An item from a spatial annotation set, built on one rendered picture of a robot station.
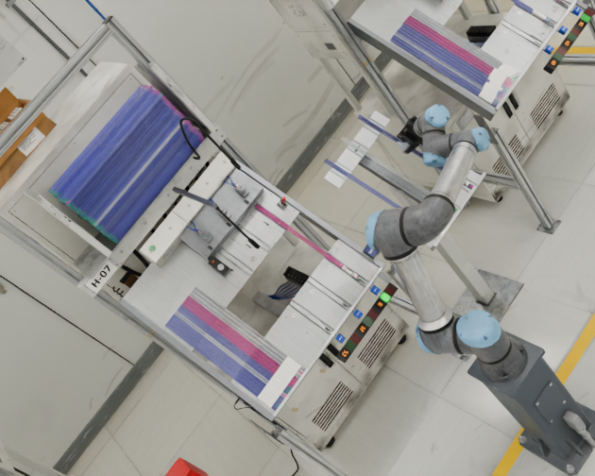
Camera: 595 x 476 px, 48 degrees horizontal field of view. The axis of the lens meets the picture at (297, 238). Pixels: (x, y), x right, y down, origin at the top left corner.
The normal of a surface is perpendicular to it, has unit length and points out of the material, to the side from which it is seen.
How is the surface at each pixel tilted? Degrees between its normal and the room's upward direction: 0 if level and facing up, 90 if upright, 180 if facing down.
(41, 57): 90
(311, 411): 90
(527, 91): 90
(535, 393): 90
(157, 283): 44
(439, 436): 0
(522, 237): 0
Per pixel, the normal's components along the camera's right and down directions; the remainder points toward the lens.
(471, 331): -0.47, -0.59
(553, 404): 0.55, 0.26
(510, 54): -0.01, -0.25
